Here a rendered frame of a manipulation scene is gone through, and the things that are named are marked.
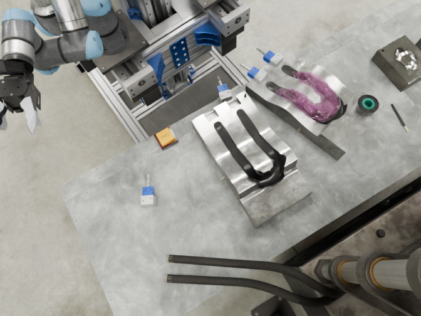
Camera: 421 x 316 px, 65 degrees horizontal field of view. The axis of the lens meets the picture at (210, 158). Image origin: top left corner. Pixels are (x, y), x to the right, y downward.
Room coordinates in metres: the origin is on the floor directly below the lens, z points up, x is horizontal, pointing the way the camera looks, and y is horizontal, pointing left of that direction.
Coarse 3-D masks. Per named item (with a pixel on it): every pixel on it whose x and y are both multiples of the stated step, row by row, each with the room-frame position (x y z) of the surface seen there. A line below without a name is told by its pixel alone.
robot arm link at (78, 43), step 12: (60, 0) 0.74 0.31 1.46; (72, 0) 0.75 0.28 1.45; (60, 12) 0.72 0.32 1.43; (72, 12) 0.72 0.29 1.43; (60, 24) 0.71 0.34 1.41; (72, 24) 0.70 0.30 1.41; (84, 24) 0.71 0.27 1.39; (72, 36) 0.68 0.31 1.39; (84, 36) 0.68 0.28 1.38; (96, 36) 0.69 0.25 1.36; (60, 48) 0.66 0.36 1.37; (72, 48) 0.66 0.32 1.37; (84, 48) 0.65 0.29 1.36; (96, 48) 0.65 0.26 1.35; (72, 60) 0.65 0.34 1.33
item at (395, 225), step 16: (416, 192) 0.14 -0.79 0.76; (400, 208) 0.09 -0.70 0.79; (416, 208) 0.08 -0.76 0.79; (368, 224) 0.06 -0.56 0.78; (384, 224) 0.04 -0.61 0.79; (400, 224) 0.03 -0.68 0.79; (352, 240) 0.01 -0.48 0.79; (368, 240) 0.00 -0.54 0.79; (384, 240) -0.01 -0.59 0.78; (400, 240) -0.02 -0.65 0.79; (416, 240) -0.04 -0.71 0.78; (304, 272) -0.07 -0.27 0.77; (336, 304) -0.20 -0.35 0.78; (352, 304) -0.21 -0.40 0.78
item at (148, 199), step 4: (148, 176) 0.41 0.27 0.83; (148, 180) 0.40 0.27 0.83; (148, 184) 0.38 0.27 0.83; (144, 188) 0.36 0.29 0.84; (148, 188) 0.36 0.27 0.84; (152, 188) 0.36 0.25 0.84; (144, 192) 0.35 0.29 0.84; (148, 192) 0.34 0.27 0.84; (152, 192) 0.34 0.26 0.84; (144, 196) 0.33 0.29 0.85; (148, 196) 0.32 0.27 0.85; (152, 196) 0.32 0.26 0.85; (144, 200) 0.31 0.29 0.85; (148, 200) 0.31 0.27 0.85; (152, 200) 0.30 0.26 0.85; (144, 204) 0.29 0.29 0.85; (148, 204) 0.29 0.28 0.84; (152, 204) 0.29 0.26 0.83
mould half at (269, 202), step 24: (240, 96) 0.66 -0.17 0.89; (192, 120) 0.59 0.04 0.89; (216, 120) 0.57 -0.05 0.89; (264, 120) 0.53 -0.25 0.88; (216, 144) 0.47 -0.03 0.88; (240, 144) 0.45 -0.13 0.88; (240, 168) 0.34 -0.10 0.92; (264, 168) 0.32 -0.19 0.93; (288, 168) 0.32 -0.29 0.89; (240, 192) 0.25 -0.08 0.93; (264, 192) 0.25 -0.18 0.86; (288, 192) 0.23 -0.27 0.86; (264, 216) 0.16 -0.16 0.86
